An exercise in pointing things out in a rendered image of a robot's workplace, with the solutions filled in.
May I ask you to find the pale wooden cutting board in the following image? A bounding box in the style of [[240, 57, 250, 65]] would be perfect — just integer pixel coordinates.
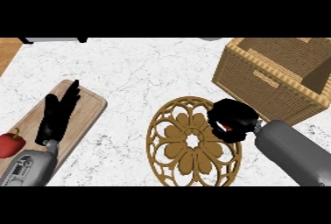
[[0, 79, 110, 179]]

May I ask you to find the grey appliance with black feet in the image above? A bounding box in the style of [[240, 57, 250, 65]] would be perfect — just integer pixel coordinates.
[[17, 38, 89, 46]]

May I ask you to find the round golden openwork placemat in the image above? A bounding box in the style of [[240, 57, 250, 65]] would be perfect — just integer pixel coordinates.
[[146, 95, 245, 187]]

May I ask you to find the red bell pepper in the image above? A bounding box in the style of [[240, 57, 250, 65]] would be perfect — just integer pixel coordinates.
[[0, 128, 27, 159]]

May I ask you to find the square wicker basket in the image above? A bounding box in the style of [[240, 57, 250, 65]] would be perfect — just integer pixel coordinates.
[[212, 38, 331, 127]]

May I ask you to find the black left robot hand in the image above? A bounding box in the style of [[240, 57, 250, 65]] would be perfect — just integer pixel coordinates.
[[35, 79, 82, 147]]

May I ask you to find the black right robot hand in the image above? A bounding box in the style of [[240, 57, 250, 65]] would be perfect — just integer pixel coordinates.
[[208, 98, 262, 144]]

